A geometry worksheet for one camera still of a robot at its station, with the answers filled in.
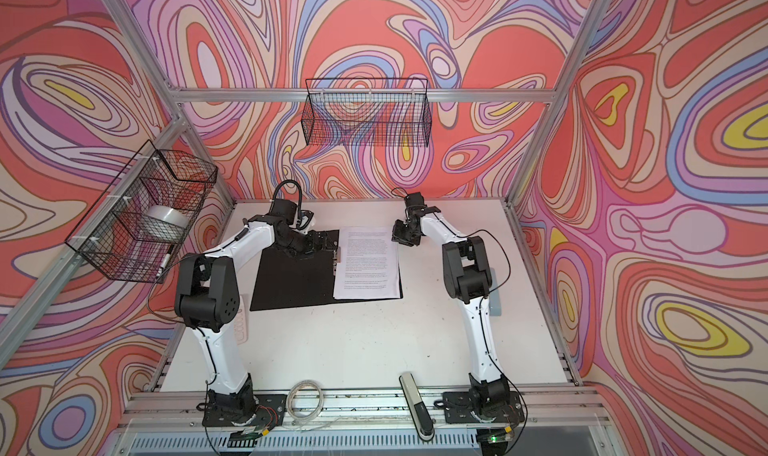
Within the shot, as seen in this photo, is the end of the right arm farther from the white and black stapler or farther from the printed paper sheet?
the white and black stapler

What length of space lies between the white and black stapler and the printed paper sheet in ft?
0.83

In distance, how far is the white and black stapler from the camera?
691 mm

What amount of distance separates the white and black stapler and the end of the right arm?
0.40 metres

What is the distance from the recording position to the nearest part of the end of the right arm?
84 cm

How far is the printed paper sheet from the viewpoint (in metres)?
0.96

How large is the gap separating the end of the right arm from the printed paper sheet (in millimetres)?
83

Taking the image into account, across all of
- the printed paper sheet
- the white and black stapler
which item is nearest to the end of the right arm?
the printed paper sheet
